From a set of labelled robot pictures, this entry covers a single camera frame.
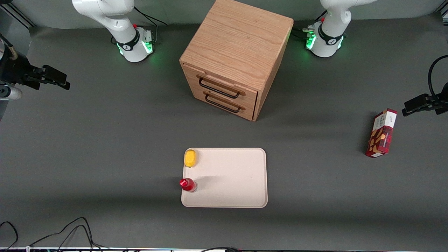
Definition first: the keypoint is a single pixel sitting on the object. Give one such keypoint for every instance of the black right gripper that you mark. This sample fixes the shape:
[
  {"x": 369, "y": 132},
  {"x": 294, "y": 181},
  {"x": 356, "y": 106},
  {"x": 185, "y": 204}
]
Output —
[{"x": 14, "y": 70}]

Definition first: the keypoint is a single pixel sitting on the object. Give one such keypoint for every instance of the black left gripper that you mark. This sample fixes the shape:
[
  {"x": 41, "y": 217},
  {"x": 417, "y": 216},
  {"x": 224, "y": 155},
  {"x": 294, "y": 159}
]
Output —
[{"x": 441, "y": 105}]

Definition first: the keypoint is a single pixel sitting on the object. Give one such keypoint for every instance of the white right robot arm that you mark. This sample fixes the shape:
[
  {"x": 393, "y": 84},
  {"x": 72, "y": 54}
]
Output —
[{"x": 115, "y": 21}]

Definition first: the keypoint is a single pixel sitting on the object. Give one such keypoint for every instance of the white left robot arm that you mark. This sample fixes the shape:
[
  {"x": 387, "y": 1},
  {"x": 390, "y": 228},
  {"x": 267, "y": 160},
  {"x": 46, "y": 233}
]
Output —
[{"x": 332, "y": 24}]

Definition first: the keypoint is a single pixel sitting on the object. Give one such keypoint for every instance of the oak wood drawer cabinet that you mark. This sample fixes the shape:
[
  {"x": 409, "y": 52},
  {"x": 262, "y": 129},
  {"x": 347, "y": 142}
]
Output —
[{"x": 234, "y": 38}]

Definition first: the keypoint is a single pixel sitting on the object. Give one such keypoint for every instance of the red plaid snack box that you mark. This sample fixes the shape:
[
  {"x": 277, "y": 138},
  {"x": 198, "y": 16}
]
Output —
[{"x": 381, "y": 134}]

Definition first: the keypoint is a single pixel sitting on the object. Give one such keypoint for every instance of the yellow lemon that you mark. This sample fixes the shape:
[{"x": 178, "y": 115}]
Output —
[{"x": 190, "y": 158}]

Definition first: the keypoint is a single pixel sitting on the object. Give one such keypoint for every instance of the red capped bottle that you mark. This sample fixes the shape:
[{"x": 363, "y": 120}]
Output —
[{"x": 188, "y": 184}]

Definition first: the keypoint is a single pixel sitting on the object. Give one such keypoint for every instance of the beige plastic tray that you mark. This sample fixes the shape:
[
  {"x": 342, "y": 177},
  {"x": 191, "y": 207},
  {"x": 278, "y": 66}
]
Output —
[{"x": 234, "y": 178}]

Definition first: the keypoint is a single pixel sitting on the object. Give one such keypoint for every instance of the aluminium frame rail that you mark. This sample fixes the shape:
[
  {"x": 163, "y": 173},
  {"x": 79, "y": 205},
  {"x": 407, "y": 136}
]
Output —
[
  {"x": 443, "y": 15},
  {"x": 17, "y": 15}
]

